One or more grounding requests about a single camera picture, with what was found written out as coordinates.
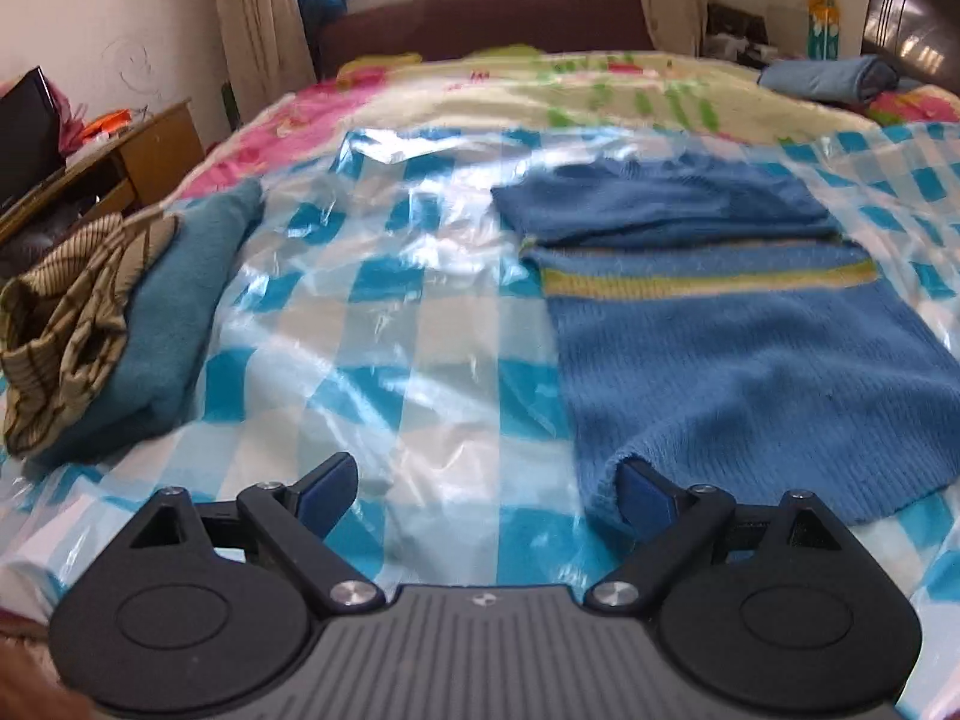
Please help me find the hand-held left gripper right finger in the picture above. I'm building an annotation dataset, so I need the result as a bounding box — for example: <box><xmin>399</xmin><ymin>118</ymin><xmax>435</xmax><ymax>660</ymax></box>
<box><xmin>585</xmin><ymin>461</ymin><xmax>852</xmax><ymax>611</ymax></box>

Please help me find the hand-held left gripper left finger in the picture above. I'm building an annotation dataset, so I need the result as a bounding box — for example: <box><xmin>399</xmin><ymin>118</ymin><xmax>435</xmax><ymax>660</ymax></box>
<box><xmin>131</xmin><ymin>452</ymin><xmax>383</xmax><ymax>612</ymax></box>

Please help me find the blue yellow striped knit sweater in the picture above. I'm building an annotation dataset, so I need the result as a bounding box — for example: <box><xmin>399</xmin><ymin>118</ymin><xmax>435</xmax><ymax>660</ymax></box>
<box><xmin>491</xmin><ymin>154</ymin><xmax>960</xmax><ymax>541</ymax></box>

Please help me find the blue white checkered plastic sheet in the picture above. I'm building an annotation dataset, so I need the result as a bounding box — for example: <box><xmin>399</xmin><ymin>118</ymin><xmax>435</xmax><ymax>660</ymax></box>
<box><xmin>0</xmin><ymin>120</ymin><xmax>960</xmax><ymax>720</ymax></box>

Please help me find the folded teal cloth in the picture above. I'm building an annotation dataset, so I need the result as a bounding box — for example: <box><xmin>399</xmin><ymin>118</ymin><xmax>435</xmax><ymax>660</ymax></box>
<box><xmin>34</xmin><ymin>180</ymin><xmax>265</xmax><ymax>466</ymax></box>

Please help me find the brown striped cloth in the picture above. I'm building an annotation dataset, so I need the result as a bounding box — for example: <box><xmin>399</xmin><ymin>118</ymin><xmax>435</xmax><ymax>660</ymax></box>
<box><xmin>0</xmin><ymin>211</ymin><xmax>181</xmax><ymax>457</ymax></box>

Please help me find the wooden desk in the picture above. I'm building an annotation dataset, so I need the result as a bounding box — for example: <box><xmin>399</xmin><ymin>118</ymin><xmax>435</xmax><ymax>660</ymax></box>
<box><xmin>0</xmin><ymin>97</ymin><xmax>207</xmax><ymax>241</ymax></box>

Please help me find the floral bedsheet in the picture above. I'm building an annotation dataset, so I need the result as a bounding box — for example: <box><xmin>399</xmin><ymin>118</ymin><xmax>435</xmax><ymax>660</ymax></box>
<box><xmin>169</xmin><ymin>49</ymin><xmax>960</xmax><ymax>203</ymax></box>

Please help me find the orange object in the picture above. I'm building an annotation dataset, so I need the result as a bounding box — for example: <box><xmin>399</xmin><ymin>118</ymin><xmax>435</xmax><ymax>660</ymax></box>
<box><xmin>79</xmin><ymin>111</ymin><xmax>132</xmax><ymax>143</ymax></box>

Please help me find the pink plastic bag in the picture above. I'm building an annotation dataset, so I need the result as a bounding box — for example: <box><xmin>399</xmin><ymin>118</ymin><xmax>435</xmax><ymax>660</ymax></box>
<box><xmin>49</xmin><ymin>86</ymin><xmax>87</xmax><ymax>158</ymax></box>

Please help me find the folded blue cloth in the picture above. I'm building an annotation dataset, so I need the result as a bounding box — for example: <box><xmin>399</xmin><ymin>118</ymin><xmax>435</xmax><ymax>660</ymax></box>
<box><xmin>757</xmin><ymin>54</ymin><xmax>901</xmax><ymax>107</ymax></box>

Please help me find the black monitor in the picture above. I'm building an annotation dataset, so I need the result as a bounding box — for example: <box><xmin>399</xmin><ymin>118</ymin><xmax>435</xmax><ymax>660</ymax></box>
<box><xmin>0</xmin><ymin>67</ymin><xmax>65</xmax><ymax>215</ymax></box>

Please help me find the cluttered dark nightstand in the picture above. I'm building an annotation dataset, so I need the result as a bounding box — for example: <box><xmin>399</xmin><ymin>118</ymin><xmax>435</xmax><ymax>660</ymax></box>
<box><xmin>705</xmin><ymin>4</ymin><xmax>781</xmax><ymax>61</ymax></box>

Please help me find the maroon bed headboard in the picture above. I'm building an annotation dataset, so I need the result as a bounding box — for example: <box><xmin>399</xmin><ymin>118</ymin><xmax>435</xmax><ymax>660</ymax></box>
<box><xmin>319</xmin><ymin>0</ymin><xmax>657</xmax><ymax>80</ymax></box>

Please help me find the dark glossy wooden board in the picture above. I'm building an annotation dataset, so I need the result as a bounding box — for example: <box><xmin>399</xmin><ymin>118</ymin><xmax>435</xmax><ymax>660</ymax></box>
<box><xmin>862</xmin><ymin>0</ymin><xmax>960</xmax><ymax>98</ymax></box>

